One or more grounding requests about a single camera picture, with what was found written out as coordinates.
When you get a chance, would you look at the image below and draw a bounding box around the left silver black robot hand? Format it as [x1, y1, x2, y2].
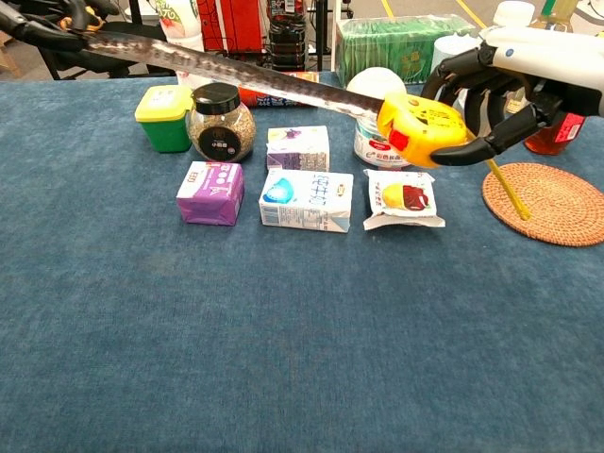
[0, 0, 122, 53]

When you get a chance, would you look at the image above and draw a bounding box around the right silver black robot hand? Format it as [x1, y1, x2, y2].
[420, 25, 604, 167]

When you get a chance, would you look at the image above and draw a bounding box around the yellow plastic toy with strap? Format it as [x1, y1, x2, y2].
[79, 30, 532, 222]

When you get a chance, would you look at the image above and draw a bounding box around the light wooden furniture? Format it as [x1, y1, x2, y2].
[0, 32, 23, 79]

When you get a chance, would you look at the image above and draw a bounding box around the yellow oil bottle white cap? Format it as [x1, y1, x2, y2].
[507, 0, 579, 114]

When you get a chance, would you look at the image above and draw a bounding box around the orange plush toy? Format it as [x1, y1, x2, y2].
[59, 16, 106, 35]

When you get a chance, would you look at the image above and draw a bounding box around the clear bottle white cap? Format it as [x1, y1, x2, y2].
[493, 0, 537, 29]

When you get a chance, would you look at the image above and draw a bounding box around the black office chair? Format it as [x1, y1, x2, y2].
[37, 18, 176, 81]

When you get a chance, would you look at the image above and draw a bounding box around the honey bottle yellow cap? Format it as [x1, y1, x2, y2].
[524, 112, 589, 156]

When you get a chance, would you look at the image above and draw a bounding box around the light blue plastic cup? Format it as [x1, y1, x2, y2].
[431, 33, 482, 103]

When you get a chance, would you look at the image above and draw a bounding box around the white drink bottle yellow cap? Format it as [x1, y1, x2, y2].
[158, 0, 211, 90]

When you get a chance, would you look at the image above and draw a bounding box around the round woven rattan coaster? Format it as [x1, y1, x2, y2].
[481, 162, 604, 247]

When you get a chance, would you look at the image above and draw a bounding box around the yellow green plastic container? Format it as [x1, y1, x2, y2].
[134, 85, 195, 154]

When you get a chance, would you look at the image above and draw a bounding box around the clear box of green packets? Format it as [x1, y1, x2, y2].
[334, 13, 478, 86]

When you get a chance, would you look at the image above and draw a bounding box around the upturned beige bowl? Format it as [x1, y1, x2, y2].
[345, 66, 408, 101]

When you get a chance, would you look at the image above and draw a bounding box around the white lidded plastic jar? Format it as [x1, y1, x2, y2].
[353, 112, 411, 170]

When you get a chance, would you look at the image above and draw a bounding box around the red cabinet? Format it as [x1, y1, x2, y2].
[196, 0, 265, 53]

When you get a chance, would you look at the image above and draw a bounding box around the white snack packet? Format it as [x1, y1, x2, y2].
[361, 168, 446, 231]

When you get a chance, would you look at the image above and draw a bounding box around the glass seed jar black lid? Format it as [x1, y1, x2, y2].
[187, 82, 258, 163]

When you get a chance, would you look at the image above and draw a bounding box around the black tripod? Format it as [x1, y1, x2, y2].
[314, 0, 331, 72]

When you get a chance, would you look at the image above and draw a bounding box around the purple white tissue pack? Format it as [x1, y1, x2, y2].
[176, 160, 245, 227]

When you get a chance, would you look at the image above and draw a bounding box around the orange Arctic Ocean can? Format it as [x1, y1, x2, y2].
[234, 71, 321, 109]

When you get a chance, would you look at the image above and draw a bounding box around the dark tea bottle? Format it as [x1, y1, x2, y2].
[266, 0, 312, 72]

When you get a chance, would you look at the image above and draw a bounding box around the small purple white drink carton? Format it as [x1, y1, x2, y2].
[265, 125, 331, 173]

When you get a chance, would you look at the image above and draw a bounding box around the white blue milk carton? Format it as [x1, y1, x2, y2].
[258, 168, 355, 234]

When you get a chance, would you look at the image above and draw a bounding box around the blue table mat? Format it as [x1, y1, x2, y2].
[0, 70, 604, 453]

